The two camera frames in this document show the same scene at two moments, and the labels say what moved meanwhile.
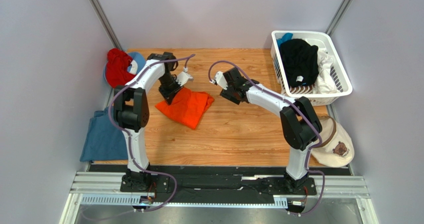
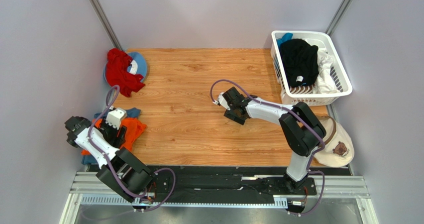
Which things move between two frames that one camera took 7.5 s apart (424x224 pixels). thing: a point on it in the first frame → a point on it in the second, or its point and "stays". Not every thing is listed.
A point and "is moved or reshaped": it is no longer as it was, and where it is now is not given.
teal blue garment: (286, 37) stays
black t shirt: (300, 59) stays
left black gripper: (169, 95) → (117, 142)
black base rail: (217, 184) stays
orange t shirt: (188, 107) is moved or reshaped
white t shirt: (326, 83) stays
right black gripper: (230, 93) → (233, 114)
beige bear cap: (337, 149) stays
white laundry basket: (307, 64) stays
